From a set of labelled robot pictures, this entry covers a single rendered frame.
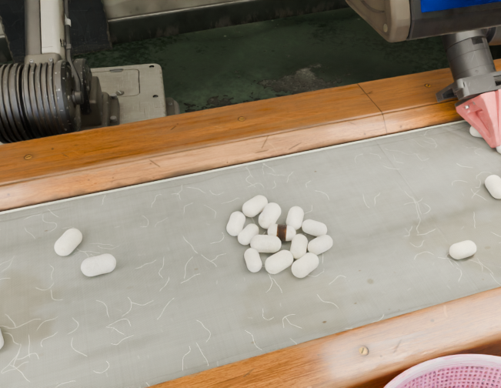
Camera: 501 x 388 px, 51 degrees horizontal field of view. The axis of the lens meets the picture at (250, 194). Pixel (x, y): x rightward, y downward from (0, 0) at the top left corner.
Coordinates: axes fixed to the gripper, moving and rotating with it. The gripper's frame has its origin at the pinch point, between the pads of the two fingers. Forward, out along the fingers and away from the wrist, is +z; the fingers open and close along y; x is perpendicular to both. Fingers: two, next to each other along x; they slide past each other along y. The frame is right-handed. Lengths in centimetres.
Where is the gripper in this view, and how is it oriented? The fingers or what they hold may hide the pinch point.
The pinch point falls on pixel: (494, 141)
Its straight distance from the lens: 83.9
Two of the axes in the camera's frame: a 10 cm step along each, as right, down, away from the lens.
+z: 2.4, 9.6, -1.0
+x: -1.8, 1.5, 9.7
